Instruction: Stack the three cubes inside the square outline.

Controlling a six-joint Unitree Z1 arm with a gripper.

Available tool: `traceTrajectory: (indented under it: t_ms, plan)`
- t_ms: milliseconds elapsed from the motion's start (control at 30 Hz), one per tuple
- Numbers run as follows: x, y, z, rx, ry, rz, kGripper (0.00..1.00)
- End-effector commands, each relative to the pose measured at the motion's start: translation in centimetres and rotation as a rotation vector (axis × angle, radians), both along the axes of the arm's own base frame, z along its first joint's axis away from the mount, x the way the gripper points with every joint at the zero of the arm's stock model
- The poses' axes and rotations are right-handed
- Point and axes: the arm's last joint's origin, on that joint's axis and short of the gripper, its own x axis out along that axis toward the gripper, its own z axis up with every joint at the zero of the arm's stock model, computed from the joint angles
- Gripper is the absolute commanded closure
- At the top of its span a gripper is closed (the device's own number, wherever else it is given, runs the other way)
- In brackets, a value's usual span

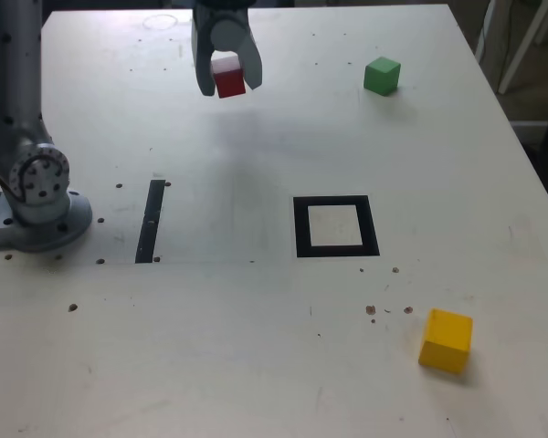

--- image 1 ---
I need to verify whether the black tape strip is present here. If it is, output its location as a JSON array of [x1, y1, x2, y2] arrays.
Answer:
[[134, 179, 166, 265]]

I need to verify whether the green cube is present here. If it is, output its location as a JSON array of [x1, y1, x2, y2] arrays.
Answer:
[[363, 56, 403, 97]]

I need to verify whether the red cube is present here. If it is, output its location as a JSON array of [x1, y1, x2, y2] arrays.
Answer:
[[209, 55, 248, 99]]

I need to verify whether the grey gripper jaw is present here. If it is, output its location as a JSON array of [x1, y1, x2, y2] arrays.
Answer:
[[191, 6, 217, 98], [211, 13, 263, 91]]

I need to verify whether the black tape square outline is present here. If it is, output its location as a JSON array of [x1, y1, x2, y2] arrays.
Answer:
[[292, 194, 381, 259]]

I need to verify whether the yellow cube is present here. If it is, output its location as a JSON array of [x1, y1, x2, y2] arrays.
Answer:
[[417, 308, 475, 376]]

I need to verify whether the white furniture frame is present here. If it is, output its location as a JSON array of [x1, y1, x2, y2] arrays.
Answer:
[[498, 0, 548, 96]]

